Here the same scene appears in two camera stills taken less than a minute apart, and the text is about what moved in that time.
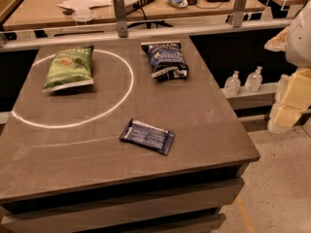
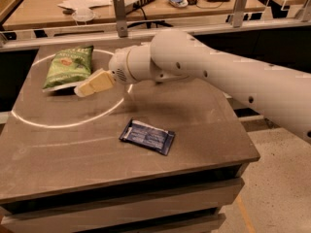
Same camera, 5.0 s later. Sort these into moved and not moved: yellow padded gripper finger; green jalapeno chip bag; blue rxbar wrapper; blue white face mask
Moved: yellow padded gripper finger
Not moved: blue rxbar wrapper; green jalapeno chip bag; blue white face mask
